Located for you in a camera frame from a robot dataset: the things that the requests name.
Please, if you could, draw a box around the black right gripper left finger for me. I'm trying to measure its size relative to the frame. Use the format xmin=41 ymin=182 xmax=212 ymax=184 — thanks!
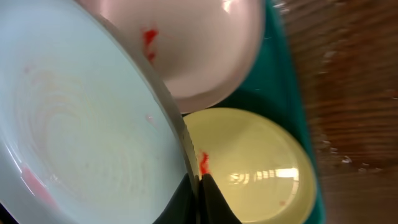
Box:
xmin=153 ymin=174 xmax=197 ymax=224

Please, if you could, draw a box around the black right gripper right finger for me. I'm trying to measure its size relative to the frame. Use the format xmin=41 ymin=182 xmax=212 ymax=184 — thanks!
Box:
xmin=200 ymin=174 xmax=241 ymax=224

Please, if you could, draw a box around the yellow plate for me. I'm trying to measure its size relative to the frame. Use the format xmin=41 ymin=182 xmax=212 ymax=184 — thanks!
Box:
xmin=184 ymin=108 xmax=317 ymax=224

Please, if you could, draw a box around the light blue plate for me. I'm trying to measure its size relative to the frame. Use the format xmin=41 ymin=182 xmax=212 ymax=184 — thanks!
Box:
xmin=1 ymin=1 xmax=197 ymax=223

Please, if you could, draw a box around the teal plastic tray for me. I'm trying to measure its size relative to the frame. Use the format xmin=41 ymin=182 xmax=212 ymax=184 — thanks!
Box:
xmin=183 ymin=0 xmax=326 ymax=224

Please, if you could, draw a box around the pink white plate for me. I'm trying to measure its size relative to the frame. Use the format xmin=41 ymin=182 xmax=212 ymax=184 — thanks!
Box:
xmin=74 ymin=0 xmax=267 ymax=114

